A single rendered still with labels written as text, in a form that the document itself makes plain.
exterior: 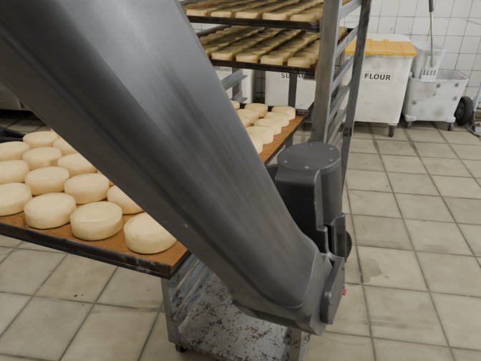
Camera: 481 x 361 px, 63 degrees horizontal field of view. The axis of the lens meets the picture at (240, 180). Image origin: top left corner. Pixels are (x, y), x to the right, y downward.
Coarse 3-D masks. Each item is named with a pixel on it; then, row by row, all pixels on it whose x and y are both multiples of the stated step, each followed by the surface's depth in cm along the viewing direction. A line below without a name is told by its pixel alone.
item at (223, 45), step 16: (224, 32) 118; (240, 32) 118; (256, 32) 121; (272, 32) 118; (288, 32) 118; (304, 32) 127; (208, 48) 97; (224, 48) 97; (240, 48) 97; (256, 48) 97; (272, 48) 99; (288, 48) 97; (304, 48) 97; (288, 64) 86; (304, 64) 85
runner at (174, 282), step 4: (192, 256) 141; (188, 260) 139; (192, 260) 140; (196, 260) 140; (184, 264) 136; (188, 264) 138; (192, 264) 138; (180, 268) 134; (184, 268) 136; (188, 268) 136; (176, 272) 132; (180, 272) 134; (184, 272) 134; (176, 276) 132; (180, 276) 132; (184, 276) 132; (168, 280) 128; (172, 280) 130; (176, 280) 131; (180, 280) 131; (168, 284) 129; (172, 284) 129; (176, 284) 129
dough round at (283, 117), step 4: (268, 112) 78; (272, 112) 78; (276, 112) 78; (280, 112) 78; (284, 112) 78; (264, 116) 77; (268, 116) 76; (272, 116) 76; (276, 116) 76; (280, 116) 76; (284, 116) 76; (288, 116) 77; (280, 120) 75; (284, 120) 76; (288, 120) 77; (284, 124) 76
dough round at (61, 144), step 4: (56, 140) 60; (60, 140) 60; (64, 140) 60; (52, 144) 59; (56, 144) 59; (60, 144) 58; (64, 144) 59; (68, 144) 59; (60, 148) 58; (64, 148) 58; (68, 148) 58; (72, 148) 58; (64, 152) 58; (68, 152) 58; (72, 152) 59; (76, 152) 59
